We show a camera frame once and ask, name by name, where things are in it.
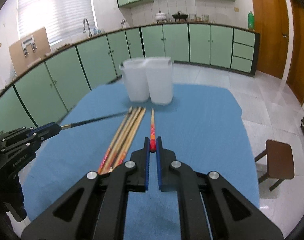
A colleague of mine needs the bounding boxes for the white two-compartment utensil holder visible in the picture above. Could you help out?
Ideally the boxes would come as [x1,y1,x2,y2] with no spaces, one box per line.
[119,57,174,105]

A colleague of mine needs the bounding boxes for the green bottle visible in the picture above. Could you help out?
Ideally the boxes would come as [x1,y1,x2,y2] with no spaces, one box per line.
[247,11,255,30]

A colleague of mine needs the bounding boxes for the blue table cloth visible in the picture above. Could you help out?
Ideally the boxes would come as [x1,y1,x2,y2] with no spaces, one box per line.
[22,82,260,240]

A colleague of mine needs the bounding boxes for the brown wooden stool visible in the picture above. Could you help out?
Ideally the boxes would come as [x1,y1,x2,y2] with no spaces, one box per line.
[254,139,295,192]

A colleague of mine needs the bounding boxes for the row of glass jars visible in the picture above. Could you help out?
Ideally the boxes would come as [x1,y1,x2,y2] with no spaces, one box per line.
[189,14,210,22]

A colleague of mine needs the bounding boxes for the red patterned chopstick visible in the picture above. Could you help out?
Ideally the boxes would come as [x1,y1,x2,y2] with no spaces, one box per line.
[149,108,157,153]

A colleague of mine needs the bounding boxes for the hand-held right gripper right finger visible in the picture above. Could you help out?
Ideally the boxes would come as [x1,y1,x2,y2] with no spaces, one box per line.
[155,136,284,240]

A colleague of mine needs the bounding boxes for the brown wooden door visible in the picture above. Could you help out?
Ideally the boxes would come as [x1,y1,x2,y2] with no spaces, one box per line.
[249,0,290,79]
[287,0,304,105]

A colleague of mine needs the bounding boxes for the green base cabinets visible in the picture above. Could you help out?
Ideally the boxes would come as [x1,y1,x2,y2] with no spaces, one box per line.
[0,22,261,135]

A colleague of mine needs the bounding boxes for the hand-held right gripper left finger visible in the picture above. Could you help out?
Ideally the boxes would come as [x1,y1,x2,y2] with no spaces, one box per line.
[22,136,150,240]

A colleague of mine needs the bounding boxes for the white window blind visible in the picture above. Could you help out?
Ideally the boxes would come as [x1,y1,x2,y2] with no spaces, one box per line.
[17,0,97,45]

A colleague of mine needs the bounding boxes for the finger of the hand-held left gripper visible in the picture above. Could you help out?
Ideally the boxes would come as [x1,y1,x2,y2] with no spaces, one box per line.
[0,131,61,156]
[0,121,62,142]

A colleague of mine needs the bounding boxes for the metal faucet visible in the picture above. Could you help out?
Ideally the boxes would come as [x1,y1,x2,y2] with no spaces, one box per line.
[82,18,92,37]

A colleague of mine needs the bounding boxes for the brown cardboard board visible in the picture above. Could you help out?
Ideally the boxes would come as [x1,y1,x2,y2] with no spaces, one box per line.
[9,27,51,69]

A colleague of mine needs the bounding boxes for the black chopstick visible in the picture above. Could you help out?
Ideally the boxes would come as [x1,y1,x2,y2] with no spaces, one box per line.
[60,111,129,130]

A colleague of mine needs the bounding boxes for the person's left hand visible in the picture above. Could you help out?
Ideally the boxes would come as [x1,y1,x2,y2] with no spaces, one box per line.
[0,174,27,222]

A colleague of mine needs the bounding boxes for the black wok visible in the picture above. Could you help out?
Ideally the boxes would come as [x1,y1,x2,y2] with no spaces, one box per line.
[172,11,189,22]

